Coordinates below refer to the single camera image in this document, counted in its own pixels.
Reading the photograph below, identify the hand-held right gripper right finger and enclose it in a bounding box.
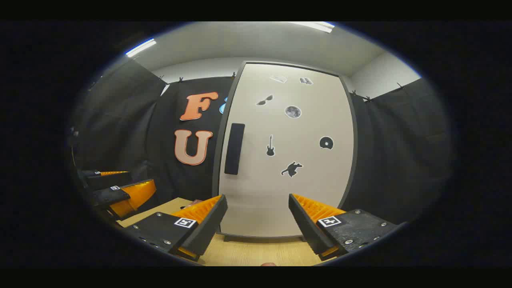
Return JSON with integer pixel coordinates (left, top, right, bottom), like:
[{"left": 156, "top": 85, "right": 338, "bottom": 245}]
[{"left": 288, "top": 194, "right": 400, "bottom": 261}]

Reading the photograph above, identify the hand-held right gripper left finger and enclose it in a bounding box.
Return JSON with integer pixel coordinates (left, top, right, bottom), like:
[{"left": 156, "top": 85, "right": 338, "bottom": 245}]
[{"left": 125, "top": 194, "right": 228, "bottom": 262}]

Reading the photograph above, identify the dark grey cabinet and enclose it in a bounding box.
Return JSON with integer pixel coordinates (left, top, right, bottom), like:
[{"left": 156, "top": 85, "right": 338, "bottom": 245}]
[{"left": 211, "top": 60, "right": 358, "bottom": 243}]

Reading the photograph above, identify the light grey cabinet door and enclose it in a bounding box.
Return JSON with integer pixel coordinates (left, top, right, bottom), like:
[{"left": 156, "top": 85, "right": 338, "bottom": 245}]
[{"left": 218, "top": 62, "right": 357, "bottom": 238}]

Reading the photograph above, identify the black door handle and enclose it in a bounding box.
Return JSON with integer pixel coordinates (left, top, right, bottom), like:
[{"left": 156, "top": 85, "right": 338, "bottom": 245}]
[{"left": 224, "top": 123, "right": 246, "bottom": 176}]

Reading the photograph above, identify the black backdrop cloth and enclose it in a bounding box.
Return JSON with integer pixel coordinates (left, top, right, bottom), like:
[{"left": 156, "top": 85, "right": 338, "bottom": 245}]
[{"left": 70, "top": 59, "right": 452, "bottom": 224}]

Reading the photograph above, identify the ceiling light strip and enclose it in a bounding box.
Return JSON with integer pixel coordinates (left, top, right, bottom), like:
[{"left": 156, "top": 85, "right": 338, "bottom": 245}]
[
  {"left": 288, "top": 22, "right": 336, "bottom": 33},
  {"left": 125, "top": 38, "right": 157, "bottom": 58}
]

